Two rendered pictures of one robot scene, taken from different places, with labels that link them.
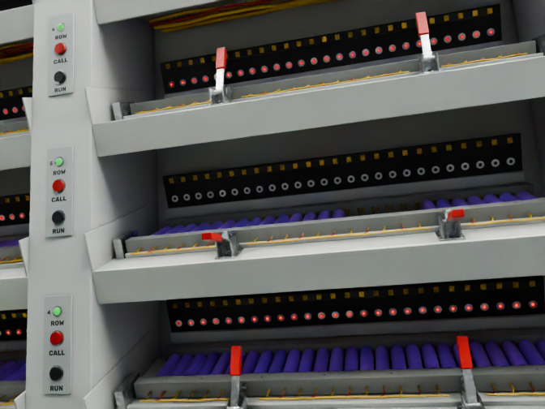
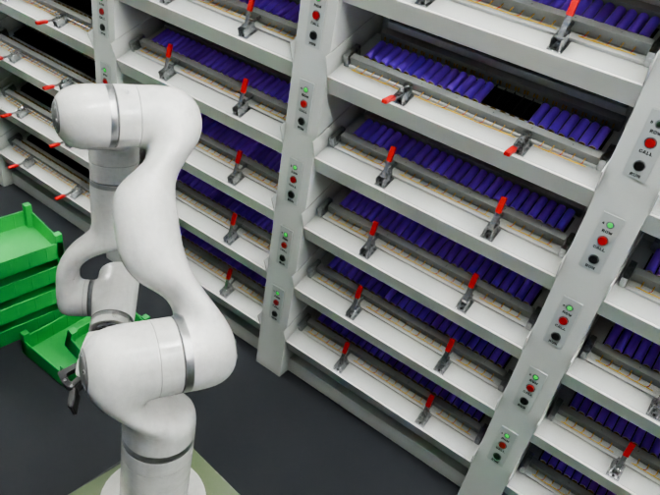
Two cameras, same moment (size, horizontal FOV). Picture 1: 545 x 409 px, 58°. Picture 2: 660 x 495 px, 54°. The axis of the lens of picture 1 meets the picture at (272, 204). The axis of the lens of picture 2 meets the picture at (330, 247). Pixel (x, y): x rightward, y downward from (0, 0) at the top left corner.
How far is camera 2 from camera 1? 0.89 m
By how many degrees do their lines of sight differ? 49
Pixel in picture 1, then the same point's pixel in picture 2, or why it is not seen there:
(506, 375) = (523, 221)
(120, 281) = (341, 88)
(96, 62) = not seen: outside the picture
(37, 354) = (293, 106)
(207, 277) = (386, 109)
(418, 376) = (481, 201)
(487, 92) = (579, 81)
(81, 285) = (320, 81)
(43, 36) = not seen: outside the picture
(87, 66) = not seen: outside the picture
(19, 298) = (287, 69)
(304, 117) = (468, 40)
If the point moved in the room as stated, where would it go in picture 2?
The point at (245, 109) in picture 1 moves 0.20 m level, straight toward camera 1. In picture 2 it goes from (435, 18) to (406, 45)
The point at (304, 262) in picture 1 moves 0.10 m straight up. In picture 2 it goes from (437, 127) to (450, 80)
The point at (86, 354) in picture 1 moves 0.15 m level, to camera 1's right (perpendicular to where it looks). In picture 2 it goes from (317, 118) to (378, 138)
